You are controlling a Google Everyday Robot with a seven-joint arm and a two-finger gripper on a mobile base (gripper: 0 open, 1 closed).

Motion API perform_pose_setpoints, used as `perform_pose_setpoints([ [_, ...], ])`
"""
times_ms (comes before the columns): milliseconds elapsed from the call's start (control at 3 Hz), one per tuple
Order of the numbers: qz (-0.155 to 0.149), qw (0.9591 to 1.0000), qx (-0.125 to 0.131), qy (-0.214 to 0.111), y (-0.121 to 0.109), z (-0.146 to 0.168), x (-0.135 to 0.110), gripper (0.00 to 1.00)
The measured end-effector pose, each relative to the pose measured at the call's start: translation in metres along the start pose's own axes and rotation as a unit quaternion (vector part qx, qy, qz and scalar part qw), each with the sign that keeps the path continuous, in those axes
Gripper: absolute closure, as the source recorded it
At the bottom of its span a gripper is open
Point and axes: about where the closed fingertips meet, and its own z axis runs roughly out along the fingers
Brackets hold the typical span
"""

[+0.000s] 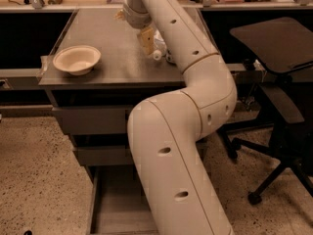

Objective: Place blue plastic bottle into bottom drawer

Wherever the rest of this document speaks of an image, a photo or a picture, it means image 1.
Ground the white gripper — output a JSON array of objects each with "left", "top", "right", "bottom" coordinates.
[{"left": 114, "top": 3, "right": 154, "bottom": 55}]

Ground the blue label plastic bottle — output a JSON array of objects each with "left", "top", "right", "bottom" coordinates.
[{"left": 153, "top": 30, "right": 166, "bottom": 61}]

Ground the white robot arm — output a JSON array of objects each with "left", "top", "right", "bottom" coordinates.
[{"left": 123, "top": 0, "right": 237, "bottom": 235}]

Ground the grey drawer cabinet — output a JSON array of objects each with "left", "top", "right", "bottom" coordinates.
[{"left": 40, "top": 8, "right": 184, "bottom": 177}]

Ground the top grey drawer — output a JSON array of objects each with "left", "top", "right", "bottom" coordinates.
[{"left": 51, "top": 88, "right": 136, "bottom": 136}]

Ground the grey drawer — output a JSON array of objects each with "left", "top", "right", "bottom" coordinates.
[
  {"left": 86, "top": 164, "right": 158, "bottom": 235},
  {"left": 72, "top": 134, "right": 133, "bottom": 166},
  {"left": 51, "top": 88, "right": 136, "bottom": 136}
]

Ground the middle grey drawer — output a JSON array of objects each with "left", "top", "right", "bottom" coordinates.
[{"left": 72, "top": 134, "right": 133, "bottom": 166}]

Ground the bottom grey drawer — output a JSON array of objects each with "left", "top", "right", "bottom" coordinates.
[{"left": 86, "top": 164, "right": 158, "bottom": 235}]

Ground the green white soda can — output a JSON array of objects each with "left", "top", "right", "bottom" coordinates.
[{"left": 165, "top": 50, "right": 176, "bottom": 65}]

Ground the white paper bowl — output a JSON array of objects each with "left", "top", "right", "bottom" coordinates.
[{"left": 53, "top": 45, "right": 101, "bottom": 75}]

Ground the black office chair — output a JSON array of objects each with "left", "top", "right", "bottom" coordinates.
[{"left": 218, "top": 17, "right": 313, "bottom": 205}]

